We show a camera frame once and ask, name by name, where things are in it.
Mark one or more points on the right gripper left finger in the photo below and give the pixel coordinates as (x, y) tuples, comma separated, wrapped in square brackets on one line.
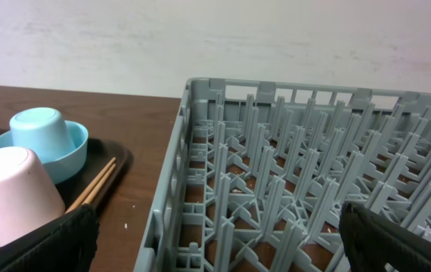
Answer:
[(68, 243)]

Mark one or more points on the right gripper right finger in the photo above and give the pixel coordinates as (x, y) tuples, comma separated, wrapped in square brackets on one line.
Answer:
[(371, 242)]

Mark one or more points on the grey dishwasher rack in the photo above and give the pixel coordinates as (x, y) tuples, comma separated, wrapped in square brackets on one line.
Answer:
[(256, 173)]

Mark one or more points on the right wooden chopstick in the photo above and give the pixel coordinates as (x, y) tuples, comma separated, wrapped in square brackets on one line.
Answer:
[(99, 184)]

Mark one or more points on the wooden chopstick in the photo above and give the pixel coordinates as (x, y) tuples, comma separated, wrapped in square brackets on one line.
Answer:
[(99, 184), (87, 190)]

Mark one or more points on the left wooden chopstick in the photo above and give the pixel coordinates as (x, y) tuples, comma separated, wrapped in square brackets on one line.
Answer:
[(87, 190)]

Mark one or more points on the light blue bowl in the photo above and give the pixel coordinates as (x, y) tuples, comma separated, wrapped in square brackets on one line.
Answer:
[(68, 162)]

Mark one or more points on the pale pink cup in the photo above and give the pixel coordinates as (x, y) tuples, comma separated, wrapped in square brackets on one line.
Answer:
[(28, 197)]

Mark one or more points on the light blue cup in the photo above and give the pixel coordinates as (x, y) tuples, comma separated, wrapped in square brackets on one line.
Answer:
[(42, 130)]

